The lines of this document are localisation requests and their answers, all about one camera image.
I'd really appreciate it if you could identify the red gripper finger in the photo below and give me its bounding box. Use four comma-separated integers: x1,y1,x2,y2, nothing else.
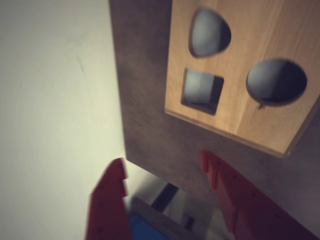
84,157,133,240
199,149,318,240

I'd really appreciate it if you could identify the wooden shape sorter box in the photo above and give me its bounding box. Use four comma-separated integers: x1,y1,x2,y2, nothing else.
164,0,320,160

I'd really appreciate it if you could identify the blue clamp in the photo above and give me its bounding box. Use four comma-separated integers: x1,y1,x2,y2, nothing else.
129,211,163,240

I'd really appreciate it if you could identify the brown table mat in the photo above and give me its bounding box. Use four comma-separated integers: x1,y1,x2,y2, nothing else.
108,0,320,226

